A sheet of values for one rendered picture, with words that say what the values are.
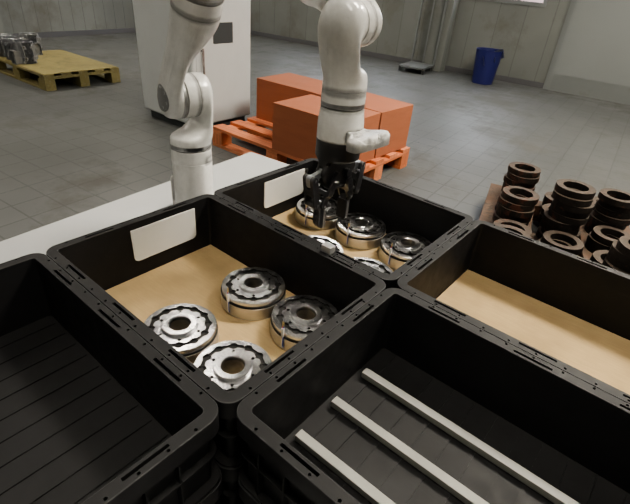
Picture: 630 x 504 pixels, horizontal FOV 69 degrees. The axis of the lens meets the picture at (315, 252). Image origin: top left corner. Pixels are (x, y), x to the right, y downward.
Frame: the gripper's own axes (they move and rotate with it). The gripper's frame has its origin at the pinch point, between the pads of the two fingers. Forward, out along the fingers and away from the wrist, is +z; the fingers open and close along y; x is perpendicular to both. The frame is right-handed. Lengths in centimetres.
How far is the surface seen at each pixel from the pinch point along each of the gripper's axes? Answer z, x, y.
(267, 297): 6.7, 4.8, 19.0
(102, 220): 22, -63, 17
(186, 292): 9.4, -7.5, 25.9
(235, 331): 9.5, 5.2, 25.6
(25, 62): 70, -545, -108
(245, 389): -0.4, 21.8, 36.7
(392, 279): -0.4, 20.0, 8.8
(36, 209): 91, -225, -6
